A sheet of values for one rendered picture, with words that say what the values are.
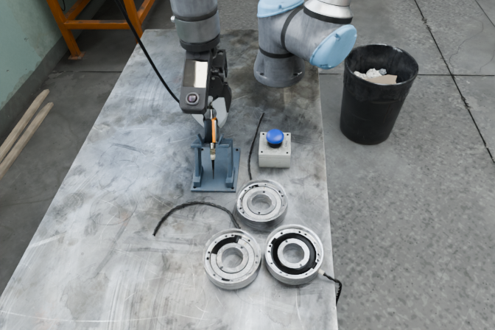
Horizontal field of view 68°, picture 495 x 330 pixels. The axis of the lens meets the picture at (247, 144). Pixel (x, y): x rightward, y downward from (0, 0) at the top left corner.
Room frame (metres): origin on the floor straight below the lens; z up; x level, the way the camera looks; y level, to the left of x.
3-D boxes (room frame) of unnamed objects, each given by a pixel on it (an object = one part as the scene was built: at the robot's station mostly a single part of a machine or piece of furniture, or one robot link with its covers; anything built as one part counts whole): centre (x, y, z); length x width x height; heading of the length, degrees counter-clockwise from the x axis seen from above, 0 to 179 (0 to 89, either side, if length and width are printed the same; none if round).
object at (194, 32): (0.58, 0.07, 1.14); 0.08 x 0.08 x 0.05
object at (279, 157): (0.57, -0.06, 0.82); 0.08 x 0.07 x 0.05; 172
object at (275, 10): (0.89, -0.11, 0.97); 0.13 x 0.12 x 0.14; 39
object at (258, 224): (0.42, -0.02, 0.82); 0.10 x 0.10 x 0.04
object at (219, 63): (0.59, 0.07, 1.06); 0.09 x 0.08 x 0.12; 173
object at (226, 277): (0.31, 0.04, 0.82); 0.08 x 0.08 x 0.02
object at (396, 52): (1.42, -0.66, 0.21); 0.34 x 0.34 x 0.43
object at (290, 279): (0.31, -0.07, 0.82); 0.10 x 0.10 x 0.04
